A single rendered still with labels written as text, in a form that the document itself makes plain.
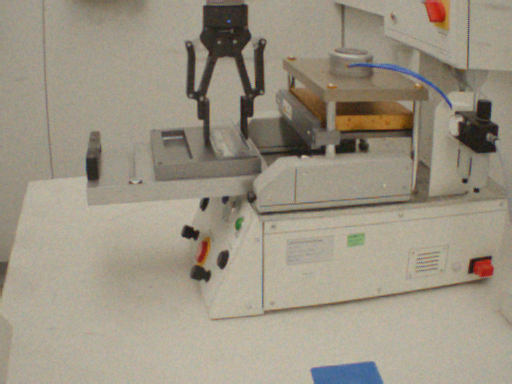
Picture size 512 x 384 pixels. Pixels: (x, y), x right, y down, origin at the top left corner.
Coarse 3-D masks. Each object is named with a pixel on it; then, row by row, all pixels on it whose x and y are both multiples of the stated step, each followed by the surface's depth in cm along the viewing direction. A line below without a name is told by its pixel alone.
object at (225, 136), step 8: (224, 120) 120; (232, 120) 120; (216, 128) 115; (224, 128) 115; (232, 128) 115; (216, 136) 111; (224, 136) 111; (232, 136) 110; (240, 136) 110; (216, 144) 106; (224, 144) 106; (232, 144) 106; (240, 144) 106
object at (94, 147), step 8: (96, 136) 111; (88, 144) 107; (96, 144) 107; (88, 152) 103; (96, 152) 103; (88, 160) 101; (96, 160) 101; (88, 168) 101; (96, 168) 102; (88, 176) 102; (96, 176) 102
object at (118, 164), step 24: (120, 144) 119; (144, 144) 119; (120, 168) 107; (144, 168) 107; (264, 168) 107; (96, 192) 99; (120, 192) 100; (144, 192) 101; (168, 192) 102; (192, 192) 102; (216, 192) 103; (240, 192) 104
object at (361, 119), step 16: (304, 96) 115; (320, 112) 105; (336, 112) 105; (352, 112) 105; (368, 112) 106; (384, 112) 106; (400, 112) 106; (352, 128) 104; (368, 128) 105; (384, 128) 106; (400, 128) 106
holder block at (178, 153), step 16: (176, 128) 119; (192, 128) 119; (160, 144) 111; (176, 144) 115; (192, 144) 110; (208, 144) 110; (160, 160) 103; (176, 160) 103; (192, 160) 103; (208, 160) 103; (224, 160) 103; (240, 160) 103; (256, 160) 104; (160, 176) 102; (176, 176) 102; (192, 176) 103
